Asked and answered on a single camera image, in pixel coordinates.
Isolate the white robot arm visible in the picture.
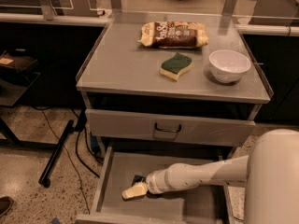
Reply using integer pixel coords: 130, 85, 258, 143
122, 129, 299, 224

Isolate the closed grey top drawer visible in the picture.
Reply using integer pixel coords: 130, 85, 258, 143
86, 109, 255, 147

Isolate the blue rxbar blueberry wrapper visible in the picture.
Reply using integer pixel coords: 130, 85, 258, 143
132, 175, 146, 186

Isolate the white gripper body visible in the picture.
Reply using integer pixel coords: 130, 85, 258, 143
146, 169, 169, 194

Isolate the brown yellow snack bag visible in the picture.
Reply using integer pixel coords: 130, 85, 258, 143
139, 21, 209, 49

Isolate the black floor cable left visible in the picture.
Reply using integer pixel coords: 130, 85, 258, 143
31, 105, 106, 215

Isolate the dark side table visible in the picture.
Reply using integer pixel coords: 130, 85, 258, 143
0, 52, 58, 150

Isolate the open grey middle drawer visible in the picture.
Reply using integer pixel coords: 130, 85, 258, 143
77, 145, 235, 224

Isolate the brown shoe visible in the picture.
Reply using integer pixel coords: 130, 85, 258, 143
0, 196, 14, 217

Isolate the grey metal drawer cabinet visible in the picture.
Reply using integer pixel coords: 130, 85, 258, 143
75, 10, 275, 224

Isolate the green yellow sponge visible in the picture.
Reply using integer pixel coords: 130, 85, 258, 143
160, 53, 192, 81

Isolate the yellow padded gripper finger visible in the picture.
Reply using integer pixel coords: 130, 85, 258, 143
122, 182, 148, 200

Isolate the black drawer handle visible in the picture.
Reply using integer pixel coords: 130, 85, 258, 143
154, 123, 182, 133

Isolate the white bowl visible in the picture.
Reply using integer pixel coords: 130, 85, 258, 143
209, 49, 251, 83

